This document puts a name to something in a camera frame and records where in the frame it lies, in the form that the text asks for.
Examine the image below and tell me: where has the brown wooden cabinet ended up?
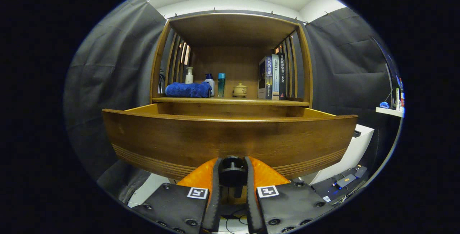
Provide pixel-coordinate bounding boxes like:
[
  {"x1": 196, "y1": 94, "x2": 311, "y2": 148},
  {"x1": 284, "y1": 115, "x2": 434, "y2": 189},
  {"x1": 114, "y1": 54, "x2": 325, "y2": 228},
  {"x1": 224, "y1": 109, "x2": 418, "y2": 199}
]
[{"x1": 150, "y1": 12, "x2": 314, "y2": 118}]

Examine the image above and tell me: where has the white box cabinet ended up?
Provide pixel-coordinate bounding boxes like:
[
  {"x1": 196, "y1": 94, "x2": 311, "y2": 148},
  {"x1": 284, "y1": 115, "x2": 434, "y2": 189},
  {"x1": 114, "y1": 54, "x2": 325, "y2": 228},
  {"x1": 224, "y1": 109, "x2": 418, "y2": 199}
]
[{"x1": 309, "y1": 124, "x2": 375, "y2": 185}]

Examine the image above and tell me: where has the book with blue spine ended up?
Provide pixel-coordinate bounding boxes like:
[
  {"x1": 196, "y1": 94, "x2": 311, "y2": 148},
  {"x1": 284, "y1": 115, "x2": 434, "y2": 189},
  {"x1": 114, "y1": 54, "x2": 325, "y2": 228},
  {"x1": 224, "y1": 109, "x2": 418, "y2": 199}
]
[{"x1": 258, "y1": 56, "x2": 273, "y2": 100}]

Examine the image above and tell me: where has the wooden countertop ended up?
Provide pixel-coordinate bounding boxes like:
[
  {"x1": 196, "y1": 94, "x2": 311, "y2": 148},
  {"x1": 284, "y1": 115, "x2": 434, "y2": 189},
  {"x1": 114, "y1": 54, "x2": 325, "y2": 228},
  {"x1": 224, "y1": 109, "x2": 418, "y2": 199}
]
[{"x1": 152, "y1": 96, "x2": 310, "y2": 107}]

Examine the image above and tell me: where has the yellow lidded teacup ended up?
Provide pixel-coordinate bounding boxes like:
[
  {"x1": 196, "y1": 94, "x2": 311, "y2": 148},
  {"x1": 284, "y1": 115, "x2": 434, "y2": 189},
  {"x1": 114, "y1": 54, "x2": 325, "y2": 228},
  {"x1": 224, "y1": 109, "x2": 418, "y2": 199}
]
[{"x1": 232, "y1": 83, "x2": 248, "y2": 98}]

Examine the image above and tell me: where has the black backdrop cloth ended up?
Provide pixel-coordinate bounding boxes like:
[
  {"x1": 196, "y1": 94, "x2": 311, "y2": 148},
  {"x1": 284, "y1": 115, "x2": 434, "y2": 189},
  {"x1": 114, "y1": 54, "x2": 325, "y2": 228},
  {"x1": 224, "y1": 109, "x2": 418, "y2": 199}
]
[{"x1": 64, "y1": 0, "x2": 399, "y2": 206}]

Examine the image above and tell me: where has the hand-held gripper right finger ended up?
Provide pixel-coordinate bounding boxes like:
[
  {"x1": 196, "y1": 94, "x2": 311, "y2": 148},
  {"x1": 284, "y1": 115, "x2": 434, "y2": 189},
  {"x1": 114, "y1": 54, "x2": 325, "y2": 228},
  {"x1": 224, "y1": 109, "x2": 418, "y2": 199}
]
[{"x1": 244, "y1": 156, "x2": 335, "y2": 234}]

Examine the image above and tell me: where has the brown wooden drawer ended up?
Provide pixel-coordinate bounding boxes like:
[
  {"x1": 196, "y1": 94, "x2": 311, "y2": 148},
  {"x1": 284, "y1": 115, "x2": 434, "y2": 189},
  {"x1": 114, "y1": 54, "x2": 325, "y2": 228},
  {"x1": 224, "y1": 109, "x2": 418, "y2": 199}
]
[{"x1": 102, "y1": 103, "x2": 359, "y2": 206}]

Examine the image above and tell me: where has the book with white spine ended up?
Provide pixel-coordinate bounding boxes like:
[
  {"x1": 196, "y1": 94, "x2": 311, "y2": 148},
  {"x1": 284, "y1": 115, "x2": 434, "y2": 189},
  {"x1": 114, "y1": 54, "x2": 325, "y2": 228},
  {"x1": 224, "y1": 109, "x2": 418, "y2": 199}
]
[{"x1": 271, "y1": 54, "x2": 280, "y2": 100}]

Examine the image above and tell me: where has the white side desk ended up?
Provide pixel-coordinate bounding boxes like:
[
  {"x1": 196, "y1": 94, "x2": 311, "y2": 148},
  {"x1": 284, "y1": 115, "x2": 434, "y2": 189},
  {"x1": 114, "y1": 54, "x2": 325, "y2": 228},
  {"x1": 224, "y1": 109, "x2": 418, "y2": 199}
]
[{"x1": 376, "y1": 107, "x2": 405, "y2": 118}]

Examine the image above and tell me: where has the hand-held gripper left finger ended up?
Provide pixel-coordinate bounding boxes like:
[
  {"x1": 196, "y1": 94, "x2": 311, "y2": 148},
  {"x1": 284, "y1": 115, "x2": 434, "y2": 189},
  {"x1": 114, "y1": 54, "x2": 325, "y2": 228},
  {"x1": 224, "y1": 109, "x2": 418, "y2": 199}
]
[{"x1": 133, "y1": 157, "x2": 223, "y2": 234}]

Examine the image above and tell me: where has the grey power adapter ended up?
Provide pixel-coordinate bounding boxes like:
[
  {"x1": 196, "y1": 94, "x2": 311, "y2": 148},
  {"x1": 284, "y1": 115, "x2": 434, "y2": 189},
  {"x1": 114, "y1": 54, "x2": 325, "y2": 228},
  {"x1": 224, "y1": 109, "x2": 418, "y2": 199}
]
[{"x1": 335, "y1": 174, "x2": 357, "y2": 188}]

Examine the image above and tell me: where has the blue folded towel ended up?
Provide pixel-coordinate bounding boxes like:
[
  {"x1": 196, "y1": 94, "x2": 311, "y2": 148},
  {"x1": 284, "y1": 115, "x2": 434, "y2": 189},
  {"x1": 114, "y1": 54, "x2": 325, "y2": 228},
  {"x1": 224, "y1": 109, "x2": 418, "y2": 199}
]
[{"x1": 165, "y1": 82, "x2": 212, "y2": 98}]

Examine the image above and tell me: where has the white bottle with blue cap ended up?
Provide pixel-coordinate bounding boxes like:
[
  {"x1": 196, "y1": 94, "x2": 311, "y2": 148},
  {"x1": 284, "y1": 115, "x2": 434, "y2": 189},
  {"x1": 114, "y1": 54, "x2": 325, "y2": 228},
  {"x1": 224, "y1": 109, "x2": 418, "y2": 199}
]
[{"x1": 204, "y1": 73, "x2": 215, "y2": 97}]

